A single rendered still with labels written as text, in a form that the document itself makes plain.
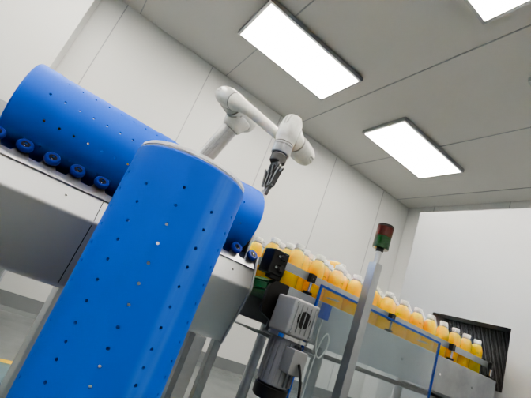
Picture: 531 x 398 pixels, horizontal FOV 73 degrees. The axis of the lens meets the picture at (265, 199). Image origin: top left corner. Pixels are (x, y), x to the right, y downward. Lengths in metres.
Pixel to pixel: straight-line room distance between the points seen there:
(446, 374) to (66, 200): 1.87
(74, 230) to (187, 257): 0.51
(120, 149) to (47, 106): 0.23
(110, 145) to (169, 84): 3.47
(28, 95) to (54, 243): 0.43
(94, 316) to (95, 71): 3.89
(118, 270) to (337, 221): 5.04
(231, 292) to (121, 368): 0.66
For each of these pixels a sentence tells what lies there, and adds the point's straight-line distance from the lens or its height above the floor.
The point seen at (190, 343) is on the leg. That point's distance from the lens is 1.39.
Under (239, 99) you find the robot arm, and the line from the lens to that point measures 2.00.
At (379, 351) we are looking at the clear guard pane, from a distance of 1.69.
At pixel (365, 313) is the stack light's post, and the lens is 1.43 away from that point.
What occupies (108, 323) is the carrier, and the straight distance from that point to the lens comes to 0.77.
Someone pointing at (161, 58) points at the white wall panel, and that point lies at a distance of 4.76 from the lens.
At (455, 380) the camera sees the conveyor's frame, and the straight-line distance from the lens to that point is 2.26.
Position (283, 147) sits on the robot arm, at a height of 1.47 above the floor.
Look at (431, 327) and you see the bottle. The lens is 2.15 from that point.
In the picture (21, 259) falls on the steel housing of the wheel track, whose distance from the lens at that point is 1.25.
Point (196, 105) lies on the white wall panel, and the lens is 4.70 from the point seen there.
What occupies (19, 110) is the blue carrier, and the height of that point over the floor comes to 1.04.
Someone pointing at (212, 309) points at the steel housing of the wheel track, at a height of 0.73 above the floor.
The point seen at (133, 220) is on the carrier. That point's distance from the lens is 0.79.
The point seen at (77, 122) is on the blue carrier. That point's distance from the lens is 1.24.
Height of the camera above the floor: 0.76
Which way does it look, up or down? 17 degrees up
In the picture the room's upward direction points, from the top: 21 degrees clockwise
